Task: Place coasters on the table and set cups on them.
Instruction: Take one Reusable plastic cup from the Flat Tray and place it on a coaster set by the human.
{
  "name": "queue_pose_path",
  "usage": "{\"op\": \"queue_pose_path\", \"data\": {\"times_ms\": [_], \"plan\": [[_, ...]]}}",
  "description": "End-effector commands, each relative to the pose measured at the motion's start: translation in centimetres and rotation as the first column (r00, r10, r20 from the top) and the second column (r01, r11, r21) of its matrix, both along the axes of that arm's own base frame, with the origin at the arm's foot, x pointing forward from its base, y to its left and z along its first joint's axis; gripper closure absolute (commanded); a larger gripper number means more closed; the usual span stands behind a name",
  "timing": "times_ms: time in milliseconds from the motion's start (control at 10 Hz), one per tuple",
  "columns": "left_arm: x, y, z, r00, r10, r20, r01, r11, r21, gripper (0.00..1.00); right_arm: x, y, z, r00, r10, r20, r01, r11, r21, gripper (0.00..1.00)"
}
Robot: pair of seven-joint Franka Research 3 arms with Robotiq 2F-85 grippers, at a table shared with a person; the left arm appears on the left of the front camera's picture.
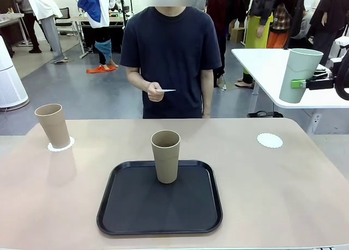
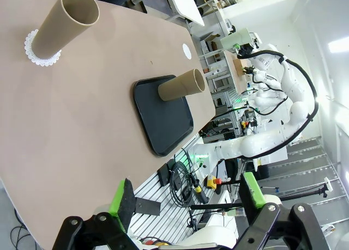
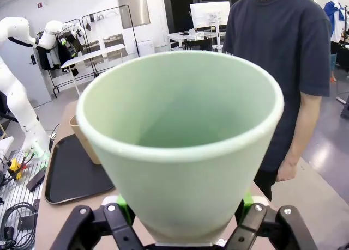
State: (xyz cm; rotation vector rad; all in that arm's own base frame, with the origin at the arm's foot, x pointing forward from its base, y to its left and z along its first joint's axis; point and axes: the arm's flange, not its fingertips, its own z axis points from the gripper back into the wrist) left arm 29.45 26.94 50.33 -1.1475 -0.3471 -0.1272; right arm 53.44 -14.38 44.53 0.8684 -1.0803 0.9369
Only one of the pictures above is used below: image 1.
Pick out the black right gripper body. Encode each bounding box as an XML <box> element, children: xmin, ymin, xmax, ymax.
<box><xmin>326</xmin><ymin>65</ymin><xmax>338</xmax><ymax>82</ymax></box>

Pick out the pale green tall cup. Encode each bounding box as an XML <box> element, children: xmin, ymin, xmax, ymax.
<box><xmin>279</xmin><ymin>48</ymin><xmax>324</xmax><ymax>104</ymax></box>

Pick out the brown tall cup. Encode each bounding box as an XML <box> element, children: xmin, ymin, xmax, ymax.
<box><xmin>34</xmin><ymin>103</ymin><xmax>71</xmax><ymax>149</ymax></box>
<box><xmin>151</xmin><ymin>130</ymin><xmax>181</xmax><ymax>185</ymax></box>

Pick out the person's left forearm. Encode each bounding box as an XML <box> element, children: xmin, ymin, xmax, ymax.
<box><xmin>201</xmin><ymin>69</ymin><xmax>214</xmax><ymax>111</ymax></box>

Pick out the person's right forearm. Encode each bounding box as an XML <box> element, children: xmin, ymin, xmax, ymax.
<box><xmin>126</xmin><ymin>66</ymin><xmax>154</xmax><ymax>93</ymax></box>

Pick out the person's right hand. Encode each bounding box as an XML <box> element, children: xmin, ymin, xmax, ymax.
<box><xmin>146</xmin><ymin>81</ymin><xmax>165</xmax><ymax>102</ymax></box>

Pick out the mannequin in black clothes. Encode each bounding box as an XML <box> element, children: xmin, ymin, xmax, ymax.
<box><xmin>309</xmin><ymin>0</ymin><xmax>349</xmax><ymax>66</ymax></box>

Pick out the cardboard box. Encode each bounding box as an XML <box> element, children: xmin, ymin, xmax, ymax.
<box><xmin>231</xmin><ymin>26</ymin><xmax>246</xmax><ymax>44</ymax></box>

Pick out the person in navy t-shirt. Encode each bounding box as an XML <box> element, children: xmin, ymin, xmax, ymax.
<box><xmin>119</xmin><ymin>0</ymin><xmax>222</xmax><ymax>119</ymax></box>

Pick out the black plastic tray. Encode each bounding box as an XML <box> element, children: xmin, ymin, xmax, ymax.
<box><xmin>96</xmin><ymin>160</ymin><xmax>224</xmax><ymax>236</ymax></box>

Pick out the black tripod stand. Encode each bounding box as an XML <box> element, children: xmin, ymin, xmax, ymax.
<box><xmin>117</xmin><ymin>0</ymin><xmax>135</xmax><ymax>20</ymax></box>

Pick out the orange cloth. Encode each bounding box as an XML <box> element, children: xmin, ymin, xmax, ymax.
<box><xmin>86</xmin><ymin>65</ymin><xmax>117</xmax><ymax>74</ymax></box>

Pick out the mannequin with blue white jacket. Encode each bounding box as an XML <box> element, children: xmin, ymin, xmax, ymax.
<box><xmin>77</xmin><ymin>0</ymin><xmax>119</xmax><ymax>68</ymax></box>

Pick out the table with white legs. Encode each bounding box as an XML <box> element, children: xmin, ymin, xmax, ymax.
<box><xmin>71</xmin><ymin>15</ymin><xmax>126</xmax><ymax>60</ymax></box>

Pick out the black office chair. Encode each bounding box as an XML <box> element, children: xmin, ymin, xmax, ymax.
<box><xmin>55</xmin><ymin>7</ymin><xmax>79</xmax><ymax>37</ymax></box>

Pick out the background person in grey top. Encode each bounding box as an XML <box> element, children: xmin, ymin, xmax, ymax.
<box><xmin>15</xmin><ymin>0</ymin><xmax>43</xmax><ymax>54</ymax></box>

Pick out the white perforated air purifier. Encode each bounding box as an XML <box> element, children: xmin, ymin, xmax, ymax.
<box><xmin>0</xmin><ymin>34</ymin><xmax>29</xmax><ymax>111</ymax></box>

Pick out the grey desk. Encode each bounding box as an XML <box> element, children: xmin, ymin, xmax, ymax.
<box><xmin>0</xmin><ymin>13</ymin><xmax>31</xmax><ymax>47</ymax></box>

